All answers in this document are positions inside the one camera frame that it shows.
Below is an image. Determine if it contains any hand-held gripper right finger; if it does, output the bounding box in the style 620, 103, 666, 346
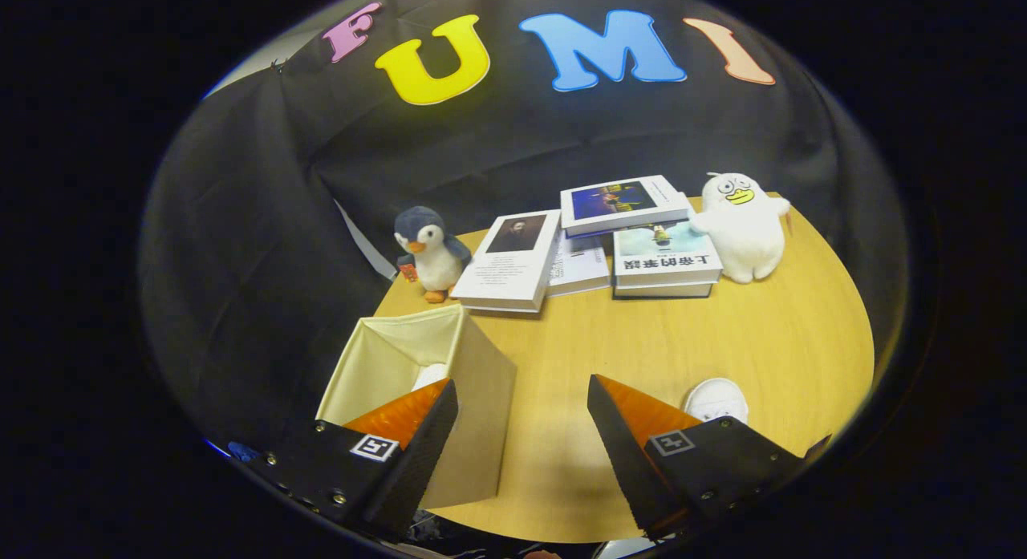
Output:
587, 375, 803, 536

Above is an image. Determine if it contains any white book with portrait cover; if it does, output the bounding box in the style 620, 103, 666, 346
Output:
449, 209, 562, 314

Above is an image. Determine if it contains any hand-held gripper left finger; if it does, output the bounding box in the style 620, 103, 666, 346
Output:
245, 379, 460, 542

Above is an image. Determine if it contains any white duck plush toy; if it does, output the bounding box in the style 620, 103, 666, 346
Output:
690, 172, 791, 285

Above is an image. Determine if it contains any black backdrop cloth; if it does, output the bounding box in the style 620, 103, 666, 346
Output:
138, 0, 907, 456

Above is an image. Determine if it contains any white book with blue picture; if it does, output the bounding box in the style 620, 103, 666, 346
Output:
560, 175, 691, 239

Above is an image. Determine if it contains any thick dark-edged book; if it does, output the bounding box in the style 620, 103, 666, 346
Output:
612, 280, 715, 300

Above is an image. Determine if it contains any grey penguin plush toy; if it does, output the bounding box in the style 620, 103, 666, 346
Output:
393, 206, 473, 305

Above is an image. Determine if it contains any white canvas shoe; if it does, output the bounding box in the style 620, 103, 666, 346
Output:
411, 363, 450, 393
684, 378, 750, 425

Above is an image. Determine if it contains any beige fabric storage box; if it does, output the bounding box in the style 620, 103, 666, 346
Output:
315, 304, 518, 510

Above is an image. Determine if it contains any thin white booklet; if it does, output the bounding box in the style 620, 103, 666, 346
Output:
547, 230, 612, 297

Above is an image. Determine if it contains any thick book with pale teal cover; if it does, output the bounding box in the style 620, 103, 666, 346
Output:
612, 221, 723, 287

